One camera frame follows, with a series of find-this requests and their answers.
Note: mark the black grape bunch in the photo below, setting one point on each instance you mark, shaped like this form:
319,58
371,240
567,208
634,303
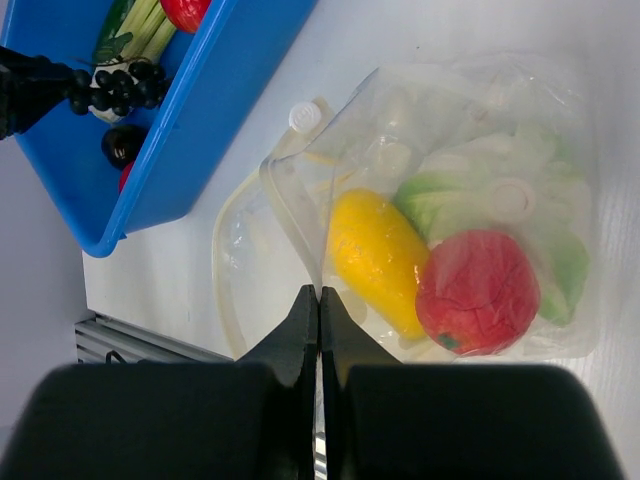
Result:
113,91

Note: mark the blue plastic bin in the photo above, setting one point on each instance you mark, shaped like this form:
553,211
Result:
218,74

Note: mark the clear zip top bag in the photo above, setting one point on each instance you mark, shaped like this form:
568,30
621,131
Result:
270,237

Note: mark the dark purple plum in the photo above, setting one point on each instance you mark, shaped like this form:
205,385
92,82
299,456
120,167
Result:
121,144

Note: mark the yellow mango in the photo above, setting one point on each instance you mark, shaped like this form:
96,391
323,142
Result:
377,253

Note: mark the small red tomato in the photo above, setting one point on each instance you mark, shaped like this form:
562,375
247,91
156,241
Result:
124,176

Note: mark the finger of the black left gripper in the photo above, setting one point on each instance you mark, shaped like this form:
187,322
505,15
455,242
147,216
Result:
31,86

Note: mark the red apple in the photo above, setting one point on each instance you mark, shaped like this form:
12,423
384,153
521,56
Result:
185,15

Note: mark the white green leek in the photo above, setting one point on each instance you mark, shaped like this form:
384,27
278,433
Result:
133,30

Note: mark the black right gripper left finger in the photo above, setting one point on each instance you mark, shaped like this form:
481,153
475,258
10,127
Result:
287,435

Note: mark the aluminium mounting rail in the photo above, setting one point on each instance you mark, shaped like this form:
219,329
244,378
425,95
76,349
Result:
102,339

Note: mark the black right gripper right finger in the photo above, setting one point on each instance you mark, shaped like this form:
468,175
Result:
342,345

